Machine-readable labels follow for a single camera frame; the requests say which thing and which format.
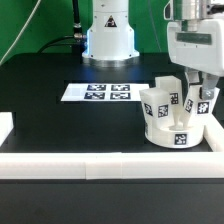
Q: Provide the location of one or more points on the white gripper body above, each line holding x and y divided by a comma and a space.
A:
202, 50

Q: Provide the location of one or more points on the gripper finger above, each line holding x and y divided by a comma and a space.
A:
208, 86
192, 76

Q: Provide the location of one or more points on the white round stool seat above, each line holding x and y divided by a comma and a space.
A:
174, 136

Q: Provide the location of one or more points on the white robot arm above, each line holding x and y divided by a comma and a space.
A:
110, 39

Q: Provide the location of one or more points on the white AprilTag marker sheet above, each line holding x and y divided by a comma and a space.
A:
103, 92

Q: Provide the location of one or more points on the white front fence bar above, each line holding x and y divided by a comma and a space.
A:
88, 166

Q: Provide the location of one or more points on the white left fence block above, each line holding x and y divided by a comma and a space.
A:
6, 125

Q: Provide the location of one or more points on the black cable vertical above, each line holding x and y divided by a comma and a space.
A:
76, 15

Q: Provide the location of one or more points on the black cable horizontal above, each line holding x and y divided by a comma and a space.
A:
75, 42

